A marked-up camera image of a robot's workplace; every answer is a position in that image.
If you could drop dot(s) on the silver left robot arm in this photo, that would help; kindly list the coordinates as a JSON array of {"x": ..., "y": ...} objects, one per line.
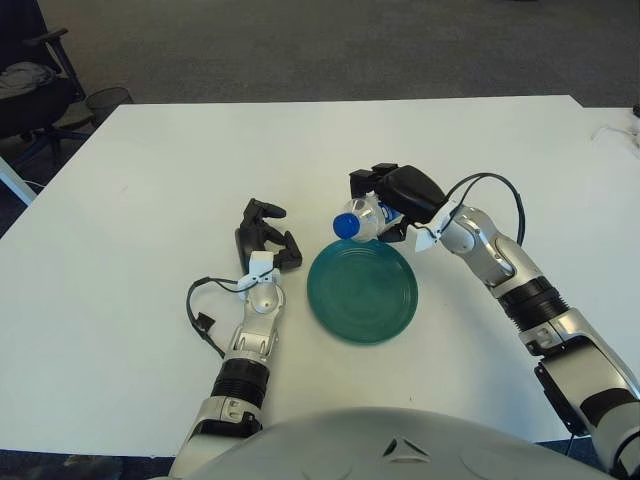
[{"x": 252, "y": 340}]

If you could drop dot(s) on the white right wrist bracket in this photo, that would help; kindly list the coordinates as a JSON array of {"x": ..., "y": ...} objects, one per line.
[{"x": 425, "y": 240}]

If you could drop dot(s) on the white furniture leg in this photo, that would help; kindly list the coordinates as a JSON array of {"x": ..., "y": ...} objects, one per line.
[{"x": 12, "y": 182}]

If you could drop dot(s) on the grey cloth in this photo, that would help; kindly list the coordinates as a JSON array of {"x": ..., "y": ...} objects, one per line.
[{"x": 20, "y": 80}]

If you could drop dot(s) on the green round plate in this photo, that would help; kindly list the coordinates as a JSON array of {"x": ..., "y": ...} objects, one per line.
[{"x": 362, "y": 295}]

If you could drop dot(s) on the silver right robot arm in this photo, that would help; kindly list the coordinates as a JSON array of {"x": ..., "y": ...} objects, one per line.
[{"x": 540, "y": 305}]

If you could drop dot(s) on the black mesh wastebasket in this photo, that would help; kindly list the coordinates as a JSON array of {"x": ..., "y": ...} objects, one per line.
[{"x": 110, "y": 102}]

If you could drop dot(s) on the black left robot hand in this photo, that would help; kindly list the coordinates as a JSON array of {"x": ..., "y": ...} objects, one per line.
[{"x": 252, "y": 230}]

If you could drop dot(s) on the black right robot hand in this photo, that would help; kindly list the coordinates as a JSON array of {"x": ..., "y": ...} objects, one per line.
[{"x": 410, "y": 195}]

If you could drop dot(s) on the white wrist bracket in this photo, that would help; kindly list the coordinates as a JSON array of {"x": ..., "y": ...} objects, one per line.
[
  {"x": 261, "y": 262},
  {"x": 425, "y": 240}
]

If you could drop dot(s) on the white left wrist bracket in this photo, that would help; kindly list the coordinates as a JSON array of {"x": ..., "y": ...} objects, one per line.
[{"x": 261, "y": 262}]

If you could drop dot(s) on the silver robot torso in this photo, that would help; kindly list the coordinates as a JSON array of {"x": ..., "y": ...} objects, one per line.
[{"x": 375, "y": 450}]

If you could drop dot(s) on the black office chair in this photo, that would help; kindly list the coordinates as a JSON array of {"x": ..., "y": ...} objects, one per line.
[{"x": 30, "y": 105}]

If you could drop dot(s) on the clear bottle with blue cap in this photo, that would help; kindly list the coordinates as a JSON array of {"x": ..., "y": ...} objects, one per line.
[{"x": 360, "y": 220}]

